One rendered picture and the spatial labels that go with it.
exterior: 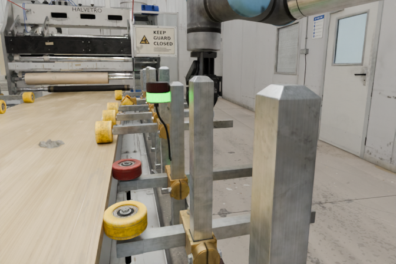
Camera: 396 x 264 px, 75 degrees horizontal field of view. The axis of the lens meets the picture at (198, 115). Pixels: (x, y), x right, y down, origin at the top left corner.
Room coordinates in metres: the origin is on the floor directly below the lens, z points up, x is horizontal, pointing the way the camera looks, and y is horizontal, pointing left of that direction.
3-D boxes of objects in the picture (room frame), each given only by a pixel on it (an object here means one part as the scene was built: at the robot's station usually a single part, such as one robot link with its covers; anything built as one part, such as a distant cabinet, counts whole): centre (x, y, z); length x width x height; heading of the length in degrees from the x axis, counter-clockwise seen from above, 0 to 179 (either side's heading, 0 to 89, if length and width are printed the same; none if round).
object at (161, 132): (0.94, 0.13, 0.95); 0.14 x 0.06 x 0.05; 15
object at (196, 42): (0.71, -0.02, 1.23); 0.10 x 0.09 x 0.05; 105
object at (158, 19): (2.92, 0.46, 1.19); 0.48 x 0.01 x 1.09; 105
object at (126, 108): (1.45, 0.23, 0.95); 0.50 x 0.04 x 0.04; 105
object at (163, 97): (0.67, 0.10, 1.10); 0.06 x 0.06 x 0.02
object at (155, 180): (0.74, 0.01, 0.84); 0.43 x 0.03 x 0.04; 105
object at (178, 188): (0.70, 0.07, 0.85); 0.14 x 0.06 x 0.05; 15
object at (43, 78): (2.82, 1.18, 1.05); 1.43 x 0.12 x 0.12; 105
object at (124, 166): (0.69, 0.20, 0.85); 0.08 x 0.08 x 0.11
